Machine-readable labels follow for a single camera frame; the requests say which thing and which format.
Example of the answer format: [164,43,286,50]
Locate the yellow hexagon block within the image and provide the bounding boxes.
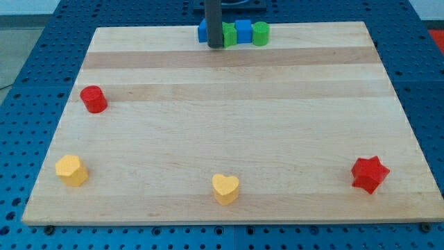
[55,155,89,187]

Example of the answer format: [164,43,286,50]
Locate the green cylinder block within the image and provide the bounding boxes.
[252,22,270,46]

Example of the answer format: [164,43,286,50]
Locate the yellow heart block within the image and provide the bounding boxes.
[212,174,240,206]

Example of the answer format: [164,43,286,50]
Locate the red cylinder block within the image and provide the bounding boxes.
[80,85,108,113]

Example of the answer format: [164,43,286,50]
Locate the blue block behind rod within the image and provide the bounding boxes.
[197,19,207,43]

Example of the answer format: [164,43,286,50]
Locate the wooden board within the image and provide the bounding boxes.
[22,22,443,226]

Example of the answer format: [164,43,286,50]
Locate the red star block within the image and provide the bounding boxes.
[351,156,390,194]

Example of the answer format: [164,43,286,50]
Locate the green star block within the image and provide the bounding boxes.
[223,22,237,48]

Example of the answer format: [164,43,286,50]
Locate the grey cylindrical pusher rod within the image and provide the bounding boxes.
[204,0,223,49]

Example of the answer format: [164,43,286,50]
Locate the blue cube block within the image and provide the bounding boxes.
[234,19,253,44]

